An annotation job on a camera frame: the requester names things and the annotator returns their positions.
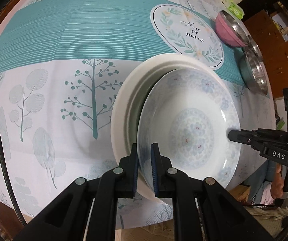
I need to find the large steel bowl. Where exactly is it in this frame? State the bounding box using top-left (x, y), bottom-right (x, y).
top-left (238, 47), bottom-right (268, 96)

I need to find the small steel bowl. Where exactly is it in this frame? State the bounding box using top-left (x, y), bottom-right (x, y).
top-left (248, 35), bottom-right (263, 61)

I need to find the white floral ceramic plate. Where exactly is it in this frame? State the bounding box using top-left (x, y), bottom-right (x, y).
top-left (137, 68), bottom-right (241, 188)

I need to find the pink steel-lined bowl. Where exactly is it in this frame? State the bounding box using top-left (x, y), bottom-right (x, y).
top-left (215, 10), bottom-right (249, 47)

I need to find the white paper plate stack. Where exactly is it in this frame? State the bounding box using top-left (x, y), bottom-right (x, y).
top-left (110, 53), bottom-right (226, 206)

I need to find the person right hand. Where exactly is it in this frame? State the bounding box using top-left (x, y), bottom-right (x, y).
top-left (271, 163), bottom-right (284, 200)

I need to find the wooden cabinet right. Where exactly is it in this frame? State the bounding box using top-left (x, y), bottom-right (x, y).
top-left (243, 2), bottom-right (288, 98)

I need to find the green tissue pack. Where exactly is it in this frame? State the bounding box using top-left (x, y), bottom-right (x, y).
top-left (222, 0), bottom-right (245, 20)

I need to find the tree pattern tablecloth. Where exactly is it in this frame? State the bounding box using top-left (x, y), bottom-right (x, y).
top-left (0, 0), bottom-right (277, 230)

